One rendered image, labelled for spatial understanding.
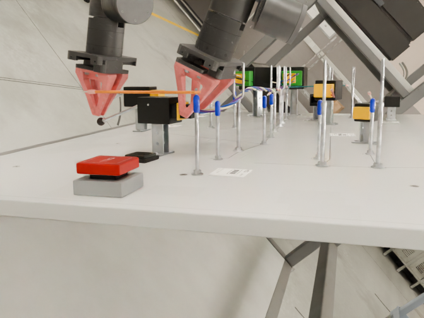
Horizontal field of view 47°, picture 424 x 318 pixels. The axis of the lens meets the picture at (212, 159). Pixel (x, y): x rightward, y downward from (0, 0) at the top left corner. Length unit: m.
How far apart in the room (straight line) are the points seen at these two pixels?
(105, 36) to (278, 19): 0.27
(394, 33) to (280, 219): 1.34
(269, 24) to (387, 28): 1.06
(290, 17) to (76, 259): 0.54
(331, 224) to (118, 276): 0.59
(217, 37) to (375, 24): 1.09
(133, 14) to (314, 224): 0.42
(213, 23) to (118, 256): 0.51
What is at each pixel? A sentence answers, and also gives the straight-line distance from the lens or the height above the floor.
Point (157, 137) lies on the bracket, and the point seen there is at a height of 1.07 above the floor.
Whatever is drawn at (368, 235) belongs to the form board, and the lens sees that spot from 0.42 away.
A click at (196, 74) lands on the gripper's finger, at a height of 1.19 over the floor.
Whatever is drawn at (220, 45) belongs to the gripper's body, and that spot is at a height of 1.24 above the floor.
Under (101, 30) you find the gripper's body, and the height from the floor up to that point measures 1.12.
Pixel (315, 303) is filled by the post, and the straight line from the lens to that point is 1.11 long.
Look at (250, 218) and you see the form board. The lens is 0.43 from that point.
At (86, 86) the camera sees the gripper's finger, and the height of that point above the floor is 1.03.
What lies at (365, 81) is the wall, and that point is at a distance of 8.09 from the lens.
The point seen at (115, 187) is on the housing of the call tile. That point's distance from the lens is 0.50.
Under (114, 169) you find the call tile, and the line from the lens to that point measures 0.50.
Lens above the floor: 1.34
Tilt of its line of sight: 18 degrees down
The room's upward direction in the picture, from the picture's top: 48 degrees clockwise
